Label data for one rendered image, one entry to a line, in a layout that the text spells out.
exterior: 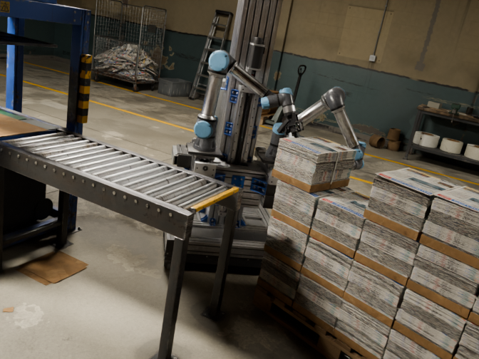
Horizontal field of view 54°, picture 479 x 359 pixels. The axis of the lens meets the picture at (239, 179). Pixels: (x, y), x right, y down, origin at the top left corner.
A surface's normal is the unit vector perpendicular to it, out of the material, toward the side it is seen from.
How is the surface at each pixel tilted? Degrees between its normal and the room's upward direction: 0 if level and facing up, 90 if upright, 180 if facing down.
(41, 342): 0
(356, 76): 90
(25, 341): 0
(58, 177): 90
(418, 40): 90
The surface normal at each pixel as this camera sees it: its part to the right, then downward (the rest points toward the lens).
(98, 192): -0.45, 0.20
